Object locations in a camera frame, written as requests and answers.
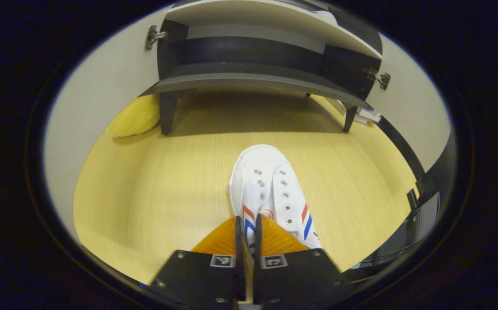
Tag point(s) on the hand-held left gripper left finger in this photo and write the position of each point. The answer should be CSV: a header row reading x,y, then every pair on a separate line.
x,y
239,258

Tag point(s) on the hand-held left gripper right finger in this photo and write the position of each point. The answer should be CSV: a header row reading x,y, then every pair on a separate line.
x,y
257,258

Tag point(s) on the white canvas shoe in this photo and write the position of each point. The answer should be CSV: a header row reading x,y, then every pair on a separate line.
x,y
266,172

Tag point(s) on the grey shoe cabinet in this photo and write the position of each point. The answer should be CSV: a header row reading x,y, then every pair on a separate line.
x,y
253,79

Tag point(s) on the metal door hinge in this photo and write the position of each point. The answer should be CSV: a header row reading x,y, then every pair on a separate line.
x,y
380,78
152,36

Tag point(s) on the yellow plush toy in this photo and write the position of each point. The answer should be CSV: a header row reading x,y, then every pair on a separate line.
x,y
137,116

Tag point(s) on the white and blue book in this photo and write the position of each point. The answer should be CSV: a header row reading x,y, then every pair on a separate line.
x,y
368,116

